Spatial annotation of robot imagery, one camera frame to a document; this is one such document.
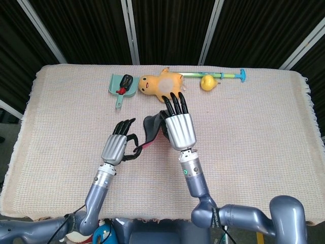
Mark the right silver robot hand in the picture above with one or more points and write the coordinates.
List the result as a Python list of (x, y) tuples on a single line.
[(180, 129)]

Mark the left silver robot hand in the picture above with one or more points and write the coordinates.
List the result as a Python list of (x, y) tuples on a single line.
[(114, 150)]

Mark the dark grey cloth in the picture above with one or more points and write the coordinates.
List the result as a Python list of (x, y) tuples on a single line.
[(152, 127)]

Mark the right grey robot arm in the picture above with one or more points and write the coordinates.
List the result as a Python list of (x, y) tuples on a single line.
[(195, 183)]

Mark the beige woven tablecloth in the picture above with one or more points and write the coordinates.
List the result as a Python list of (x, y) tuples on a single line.
[(63, 139)]

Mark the yellow plush toy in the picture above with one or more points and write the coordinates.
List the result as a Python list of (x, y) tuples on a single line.
[(152, 85)]

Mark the yellow toy pear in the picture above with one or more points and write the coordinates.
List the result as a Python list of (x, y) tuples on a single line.
[(207, 83)]

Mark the small red clip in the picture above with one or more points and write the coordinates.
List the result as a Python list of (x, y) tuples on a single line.
[(122, 90)]

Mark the teal plastic dustpan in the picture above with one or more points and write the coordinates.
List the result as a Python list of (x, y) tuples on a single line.
[(115, 85)]

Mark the small black device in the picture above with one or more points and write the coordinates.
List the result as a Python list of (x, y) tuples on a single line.
[(126, 81)]

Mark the green and blue pump toy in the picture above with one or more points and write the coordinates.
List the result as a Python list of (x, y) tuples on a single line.
[(228, 75)]

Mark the white and red round object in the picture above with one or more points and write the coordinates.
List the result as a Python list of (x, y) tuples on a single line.
[(78, 237)]

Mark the grey robot torso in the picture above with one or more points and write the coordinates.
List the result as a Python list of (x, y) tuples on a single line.
[(162, 233)]

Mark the dark pleated partition panel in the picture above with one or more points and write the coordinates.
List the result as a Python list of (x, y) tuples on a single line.
[(317, 84), (89, 30), (170, 30), (15, 50), (259, 30)]

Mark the white partition post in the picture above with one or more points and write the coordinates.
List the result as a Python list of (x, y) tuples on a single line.
[(130, 31), (302, 45), (41, 30), (10, 109), (210, 31)]

